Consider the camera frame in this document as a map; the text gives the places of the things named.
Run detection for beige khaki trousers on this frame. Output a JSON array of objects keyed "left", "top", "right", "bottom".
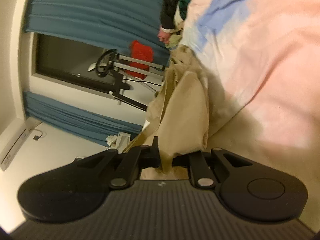
[{"left": 128, "top": 45, "right": 223, "bottom": 180}]

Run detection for pile of mixed clothes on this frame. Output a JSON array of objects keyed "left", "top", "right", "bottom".
[{"left": 157, "top": 0, "right": 191, "bottom": 48}]

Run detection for blue curtain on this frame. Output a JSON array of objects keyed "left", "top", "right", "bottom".
[
  {"left": 23, "top": 92, "right": 143, "bottom": 146},
  {"left": 24, "top": 0, "right": 169, "bottom": 64}
]

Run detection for white tripod stand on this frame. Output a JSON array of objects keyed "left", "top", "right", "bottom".
[{"left": 87, "top": 49, "right": 166, "bottom": 111}]

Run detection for red cloth on tripod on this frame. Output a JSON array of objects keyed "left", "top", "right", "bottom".
[{"left": 129, "top": 40, "right": 154, "bottom": 71}]

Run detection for dark window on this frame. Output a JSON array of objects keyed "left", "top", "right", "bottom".
[{"left": 35, "top": 34, "right": 116, "bottom": 93}]

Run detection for pastel pink blue bedsheet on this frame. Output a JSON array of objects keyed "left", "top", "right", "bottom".
[{"left": 182, "top": 0, "right": 319, "bottom": 231}]

